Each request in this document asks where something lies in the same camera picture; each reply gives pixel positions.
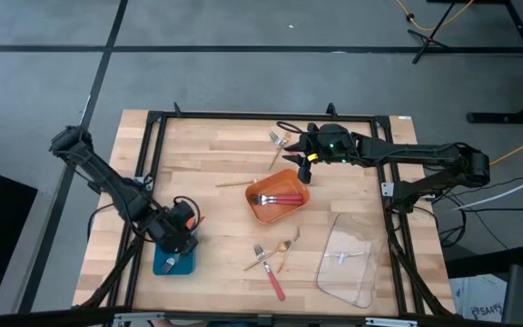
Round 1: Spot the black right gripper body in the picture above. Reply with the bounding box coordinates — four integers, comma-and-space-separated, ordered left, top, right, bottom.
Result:
296, 121, 359, 185

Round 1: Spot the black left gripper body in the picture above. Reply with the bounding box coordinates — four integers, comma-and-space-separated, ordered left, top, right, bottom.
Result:
145, 195, 202, 256

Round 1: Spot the blue plastic bin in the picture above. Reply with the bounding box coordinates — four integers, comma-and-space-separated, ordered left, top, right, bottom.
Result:
152, 243, 198, 278

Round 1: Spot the orange plastic bin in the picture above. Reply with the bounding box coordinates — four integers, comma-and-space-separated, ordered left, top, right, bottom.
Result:
244, 168, 311, 225

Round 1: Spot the clear plastic bin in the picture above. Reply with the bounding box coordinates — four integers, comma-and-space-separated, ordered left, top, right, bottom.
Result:
314, 212, 390, 311

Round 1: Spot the black tripod stand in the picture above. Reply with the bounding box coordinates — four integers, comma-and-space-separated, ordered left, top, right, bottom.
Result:
406, 0, 459, 65

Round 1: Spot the black crossbar with silver brackets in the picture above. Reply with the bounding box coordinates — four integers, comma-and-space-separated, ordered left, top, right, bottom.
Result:
0, 306, 523, 327

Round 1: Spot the white cardboard box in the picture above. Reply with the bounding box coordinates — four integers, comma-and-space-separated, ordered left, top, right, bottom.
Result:
449, 273, 508, 324

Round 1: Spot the black aluminium table frame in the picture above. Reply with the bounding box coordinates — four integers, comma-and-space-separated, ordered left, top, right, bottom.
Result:
106, 102, 426, 318

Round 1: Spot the black cable bundle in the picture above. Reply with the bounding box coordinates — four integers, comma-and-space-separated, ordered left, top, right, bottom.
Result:
382, 206, 455, 318
79, 226, 147, 311

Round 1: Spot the yellow extension cord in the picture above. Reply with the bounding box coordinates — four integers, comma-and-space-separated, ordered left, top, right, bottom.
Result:
490, 130, 523, 166
395, 0, 476, 33

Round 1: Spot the white cable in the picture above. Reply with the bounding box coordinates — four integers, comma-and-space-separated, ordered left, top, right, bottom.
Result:
451, 167, 523, 213

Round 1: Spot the black floor cable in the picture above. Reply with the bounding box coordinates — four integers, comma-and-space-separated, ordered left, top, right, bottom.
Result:
438, 170, 523, 249

